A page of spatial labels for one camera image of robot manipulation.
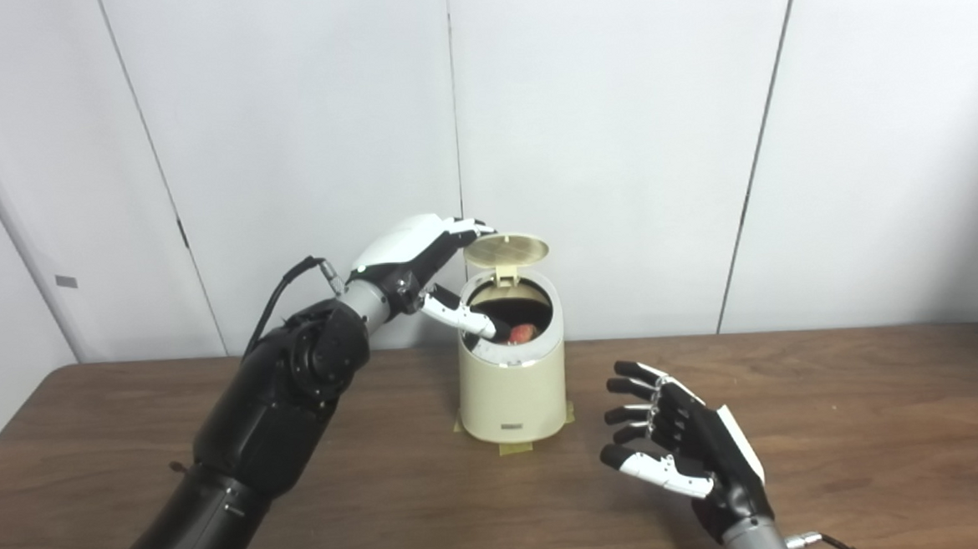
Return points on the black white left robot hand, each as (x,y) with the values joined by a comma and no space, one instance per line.
(404,250)

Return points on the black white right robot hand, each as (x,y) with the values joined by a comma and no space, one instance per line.
(703,439)

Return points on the round cream bin lid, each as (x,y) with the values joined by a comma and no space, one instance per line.
(506,250)

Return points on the red bitten apple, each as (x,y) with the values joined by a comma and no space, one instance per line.
(523,333)

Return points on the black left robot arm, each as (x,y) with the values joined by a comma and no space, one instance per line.
(270,411)

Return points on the cream-colored plastic bin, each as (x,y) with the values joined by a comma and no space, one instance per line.
(514,399)

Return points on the black wall seam hinge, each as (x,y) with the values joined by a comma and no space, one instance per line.
(183,234)

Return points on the small grey wall sticker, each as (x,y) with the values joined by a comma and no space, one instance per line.
(66,282)

